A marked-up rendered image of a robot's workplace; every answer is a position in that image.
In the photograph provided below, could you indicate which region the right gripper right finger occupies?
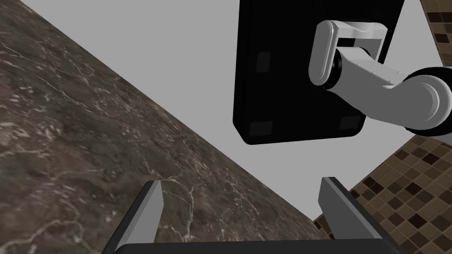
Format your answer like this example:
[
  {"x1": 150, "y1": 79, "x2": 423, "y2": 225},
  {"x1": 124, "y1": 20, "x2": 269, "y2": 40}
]
[{"x1": 318, "y1": 176, "x2": 405, "y2": 254}]

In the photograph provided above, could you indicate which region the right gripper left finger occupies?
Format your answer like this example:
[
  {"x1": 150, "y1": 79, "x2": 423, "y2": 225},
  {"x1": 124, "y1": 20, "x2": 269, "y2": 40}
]
[{"x1": 102, "y1": 180, "x2": 164, "y2": 254}]

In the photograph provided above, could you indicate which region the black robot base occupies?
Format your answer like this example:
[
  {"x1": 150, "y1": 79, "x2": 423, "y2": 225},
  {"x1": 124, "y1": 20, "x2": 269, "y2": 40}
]
[{"x1": 232, "y1": 0, "x2": 405, "y2": 146}]

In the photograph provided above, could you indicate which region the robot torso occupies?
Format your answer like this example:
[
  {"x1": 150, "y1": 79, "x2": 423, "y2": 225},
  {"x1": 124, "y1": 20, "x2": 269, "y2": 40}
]
[{"x1": 308, "y1": 20, "x2": 452, "y2": 137}]

